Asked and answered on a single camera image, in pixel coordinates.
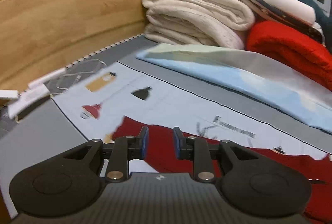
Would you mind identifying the wooden headboard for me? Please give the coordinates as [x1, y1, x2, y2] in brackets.
[0, 0, 179, 121]

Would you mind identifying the light blue folded sheet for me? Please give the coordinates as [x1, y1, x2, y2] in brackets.
[136, 42, 332, 133]

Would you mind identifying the white flat box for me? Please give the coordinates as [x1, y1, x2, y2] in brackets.
[0, 89, 19, 104]

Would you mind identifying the red folded blanket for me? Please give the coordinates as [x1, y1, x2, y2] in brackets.
[245, 20, 332, 96]

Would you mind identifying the red knit garment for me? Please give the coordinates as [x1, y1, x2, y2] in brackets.
[110, 115, 332, 224]

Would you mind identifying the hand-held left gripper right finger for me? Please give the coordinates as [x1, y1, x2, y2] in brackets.
[173, 127, 260, 183]

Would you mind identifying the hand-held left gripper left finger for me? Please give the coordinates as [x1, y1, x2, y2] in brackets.
[62, 125, 150, 183]

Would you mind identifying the cream folded blanket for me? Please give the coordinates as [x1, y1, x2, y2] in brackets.
[141, 0, 257, 49]

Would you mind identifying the printed grey bed sheet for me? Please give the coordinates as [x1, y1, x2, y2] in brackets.
[0, 34, 332, 219]

